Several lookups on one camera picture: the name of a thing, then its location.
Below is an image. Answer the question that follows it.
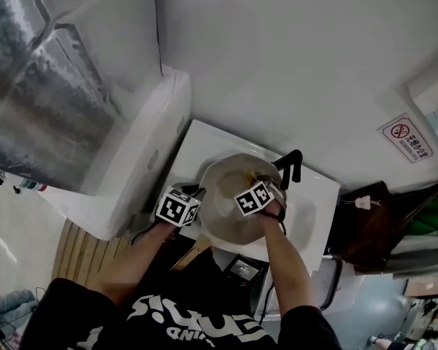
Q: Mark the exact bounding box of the green bag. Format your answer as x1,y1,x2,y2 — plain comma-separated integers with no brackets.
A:
404,187,438,241

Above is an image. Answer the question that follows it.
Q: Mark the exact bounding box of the grey metal pan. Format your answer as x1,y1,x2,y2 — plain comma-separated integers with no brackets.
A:
198,152,288,246

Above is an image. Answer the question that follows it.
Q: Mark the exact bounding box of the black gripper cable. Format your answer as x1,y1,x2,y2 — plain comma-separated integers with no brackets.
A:
258,208,288,237
130,218,162,246

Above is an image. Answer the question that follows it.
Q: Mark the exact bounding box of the black faucet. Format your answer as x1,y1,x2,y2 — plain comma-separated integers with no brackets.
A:
271,149,304,192

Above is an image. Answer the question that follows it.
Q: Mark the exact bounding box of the silver foil duct wrap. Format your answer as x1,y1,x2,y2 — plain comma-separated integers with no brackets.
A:
0,0,162,193

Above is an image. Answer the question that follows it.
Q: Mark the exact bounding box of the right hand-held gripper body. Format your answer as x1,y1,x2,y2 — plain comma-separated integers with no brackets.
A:
234,179,288,217

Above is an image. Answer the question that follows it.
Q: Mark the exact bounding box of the black device with screen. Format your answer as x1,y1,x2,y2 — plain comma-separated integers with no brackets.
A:
222,253,270,288

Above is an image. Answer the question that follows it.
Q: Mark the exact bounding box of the wooden slatted floor mat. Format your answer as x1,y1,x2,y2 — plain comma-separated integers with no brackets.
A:
52,218,133,292

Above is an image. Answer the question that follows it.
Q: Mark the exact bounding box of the person's left forearm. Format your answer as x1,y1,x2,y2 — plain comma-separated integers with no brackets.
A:
91,219,179,306

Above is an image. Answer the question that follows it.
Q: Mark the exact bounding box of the black printed t-shirt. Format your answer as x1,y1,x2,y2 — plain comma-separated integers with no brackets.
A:
18,248,343,350

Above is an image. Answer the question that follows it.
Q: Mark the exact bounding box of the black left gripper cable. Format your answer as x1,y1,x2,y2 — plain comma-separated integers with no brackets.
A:
130,218,162,246

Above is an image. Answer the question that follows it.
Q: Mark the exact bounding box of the white bag charm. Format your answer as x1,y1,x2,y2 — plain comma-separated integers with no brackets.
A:
353,195,374,210

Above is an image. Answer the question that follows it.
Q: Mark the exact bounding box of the person's right forearm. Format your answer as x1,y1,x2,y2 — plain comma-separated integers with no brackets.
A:
255,199,315,319

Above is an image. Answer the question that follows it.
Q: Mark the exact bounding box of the white appliance cabinet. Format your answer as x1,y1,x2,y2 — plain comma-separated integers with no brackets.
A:
37,63,192,241

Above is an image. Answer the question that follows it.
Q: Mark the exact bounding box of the brown bag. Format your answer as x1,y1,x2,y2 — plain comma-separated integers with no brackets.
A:
326,180,438,273

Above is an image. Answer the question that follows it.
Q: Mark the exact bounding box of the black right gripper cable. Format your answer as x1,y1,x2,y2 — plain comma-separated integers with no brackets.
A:
258,208,288,237

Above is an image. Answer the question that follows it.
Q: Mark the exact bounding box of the white ceramic sink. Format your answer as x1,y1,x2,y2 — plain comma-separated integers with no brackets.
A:
166,119,342,271

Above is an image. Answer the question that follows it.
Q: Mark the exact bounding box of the red and white wall sign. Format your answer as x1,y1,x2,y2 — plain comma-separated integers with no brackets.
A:
377,112,435,163

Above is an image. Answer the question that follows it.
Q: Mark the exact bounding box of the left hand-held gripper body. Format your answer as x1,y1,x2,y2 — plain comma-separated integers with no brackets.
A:
155,183,207,228

